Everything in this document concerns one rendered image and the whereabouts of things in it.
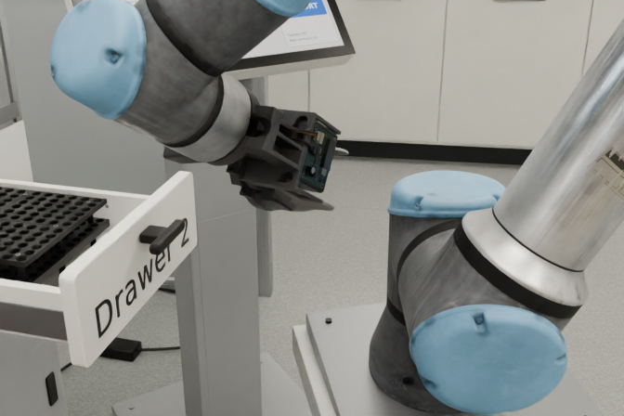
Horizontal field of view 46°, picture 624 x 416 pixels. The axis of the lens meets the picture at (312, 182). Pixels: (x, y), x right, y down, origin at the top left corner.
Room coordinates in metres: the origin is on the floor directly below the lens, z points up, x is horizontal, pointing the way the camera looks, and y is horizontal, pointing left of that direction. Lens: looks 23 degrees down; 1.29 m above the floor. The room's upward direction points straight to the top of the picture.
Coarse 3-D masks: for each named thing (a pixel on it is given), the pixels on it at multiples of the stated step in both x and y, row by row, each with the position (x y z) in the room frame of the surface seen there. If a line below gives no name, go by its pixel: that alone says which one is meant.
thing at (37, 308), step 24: (72, 192) 0.91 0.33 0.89; (96, 192) 0.90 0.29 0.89; (120, 192) 0.90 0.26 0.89; (96, 216) 0.90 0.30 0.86; (120, 216) 0.89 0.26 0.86; (0, 288) 0.66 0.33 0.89; (24, 288) 0.65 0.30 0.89; (48, 288) 0.65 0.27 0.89; (0, 312) 0.66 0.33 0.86; (24, 312) 0.65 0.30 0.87; (48, 312) 0.64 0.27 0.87; (48, 336) 0.64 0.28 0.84
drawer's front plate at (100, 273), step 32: (160, 192) 0.82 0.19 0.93; (192, 192) 0.89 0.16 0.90; (128, 224) 0.73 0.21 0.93; (160, 224) 0.80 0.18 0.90; (192, 224) 0.88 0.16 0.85; (96, 256) 0.66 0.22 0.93; (128, 256) 0.72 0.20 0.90; (160, 256) 0.79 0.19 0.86; (64, 288) 0.62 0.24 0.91; (96, 288) 0.65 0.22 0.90; (128, 288) 0.71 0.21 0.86; (96, 320) 0.64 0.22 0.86; (128, 320) 0.70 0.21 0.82; (96, 352) 0.64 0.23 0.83
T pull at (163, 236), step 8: (176, 224) 0.77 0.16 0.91; (184, 224) 0.78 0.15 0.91; (144, 232) 0.75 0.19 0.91; (152, 232) 0.75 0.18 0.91; (160, 232) 0.75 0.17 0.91; (168, 232) 0.74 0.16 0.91; (176, 232) 0.76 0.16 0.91; (144, 240) 0.74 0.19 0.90; (152, 240) 0.74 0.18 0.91; (160, 240) 0.72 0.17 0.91; (168, 240) 0.74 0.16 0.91; (152, 248) 0.71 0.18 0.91; (160, 248) 0.72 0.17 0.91
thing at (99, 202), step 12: (84, 204) 0.85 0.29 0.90; (96, 204) 0.85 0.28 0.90; (72, 216) 0.81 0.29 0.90; (84, 216) 0.81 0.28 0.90; (60, 228) 0.78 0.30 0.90; (72, 228) 0.79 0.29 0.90; (36, 240) 0.75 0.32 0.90; (48, 240) 0.75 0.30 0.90; (24, 252) 0.72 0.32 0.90; (36, 252) 0.72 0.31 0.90; (12, 264) 0.70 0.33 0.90; (24, 264) 0.70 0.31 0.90
